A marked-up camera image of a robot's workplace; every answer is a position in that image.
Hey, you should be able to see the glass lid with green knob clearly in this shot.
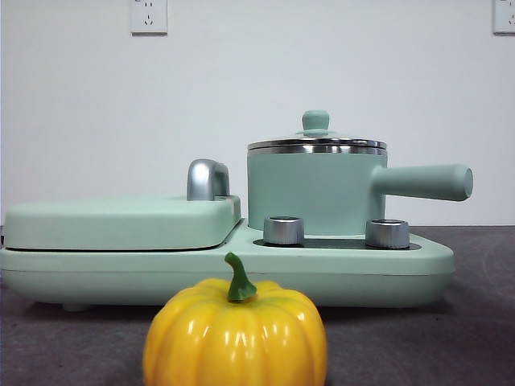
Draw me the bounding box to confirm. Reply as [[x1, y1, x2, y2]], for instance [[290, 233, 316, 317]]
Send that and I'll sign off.
[[247, 110, 388, 156]]

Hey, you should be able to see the yellow toy pumpkin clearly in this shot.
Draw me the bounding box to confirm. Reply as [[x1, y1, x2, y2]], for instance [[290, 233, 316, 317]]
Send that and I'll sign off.
[[142, 252, 328, 386]]

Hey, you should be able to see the silver control knob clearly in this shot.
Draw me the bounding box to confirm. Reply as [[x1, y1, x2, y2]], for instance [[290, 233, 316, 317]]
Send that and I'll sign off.
[[365, 219, 411, 248], [262, 216, 306, 246]]

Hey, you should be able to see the black control panel strip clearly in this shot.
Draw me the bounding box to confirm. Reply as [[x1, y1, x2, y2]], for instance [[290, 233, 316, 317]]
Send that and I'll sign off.
[[253, 236, 422, 250]]

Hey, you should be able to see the mint green breakfast machine base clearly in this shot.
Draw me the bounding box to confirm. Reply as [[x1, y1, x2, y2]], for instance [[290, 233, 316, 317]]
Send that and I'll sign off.
[[0, 228, 456, 313]]

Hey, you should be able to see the mint green hinged griddle cover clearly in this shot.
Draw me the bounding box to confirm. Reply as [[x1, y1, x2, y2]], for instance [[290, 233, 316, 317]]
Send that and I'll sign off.
[[2, 195, 244, 253]]

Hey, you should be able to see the mint green handled steamer pot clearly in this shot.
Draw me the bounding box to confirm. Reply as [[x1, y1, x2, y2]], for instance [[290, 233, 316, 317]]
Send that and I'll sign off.
[[245, 141, 475, 239]]

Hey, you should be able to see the silver griddle cover handle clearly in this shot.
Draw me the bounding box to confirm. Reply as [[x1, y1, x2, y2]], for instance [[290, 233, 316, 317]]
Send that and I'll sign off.
[[186, 158, 232, 202]]

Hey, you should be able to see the white wall socket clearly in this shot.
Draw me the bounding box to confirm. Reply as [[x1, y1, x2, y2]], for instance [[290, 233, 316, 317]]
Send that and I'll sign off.
[[492, 0, 515, 35], [130, 0, 168, 35]]

